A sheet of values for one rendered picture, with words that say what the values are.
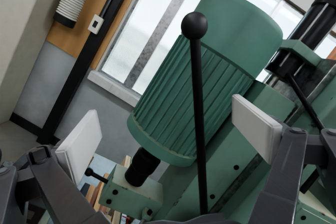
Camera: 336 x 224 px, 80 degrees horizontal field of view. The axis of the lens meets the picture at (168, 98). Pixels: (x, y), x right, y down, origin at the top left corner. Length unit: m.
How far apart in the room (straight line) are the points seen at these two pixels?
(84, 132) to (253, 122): 0.13
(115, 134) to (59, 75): 0.72
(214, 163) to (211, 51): 0.22
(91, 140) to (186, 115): 0.21
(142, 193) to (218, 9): 0.41
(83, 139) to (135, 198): 0.37
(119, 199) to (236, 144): 0.29
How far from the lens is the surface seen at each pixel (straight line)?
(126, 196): 0.52
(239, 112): 0.19
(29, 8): 1.78
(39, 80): 2.14
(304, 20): 0.51
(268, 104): 0.42
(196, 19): 0.26
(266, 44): 0.38
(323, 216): 0.43
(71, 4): 1.77
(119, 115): 1.90
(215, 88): 0.35
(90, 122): 0.18
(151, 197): 0.53
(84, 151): 0.17
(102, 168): 0.79
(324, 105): 0.44
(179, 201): 0.48
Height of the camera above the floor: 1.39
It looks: 13 degrees down
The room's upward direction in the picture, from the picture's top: 33 degrees clockwise
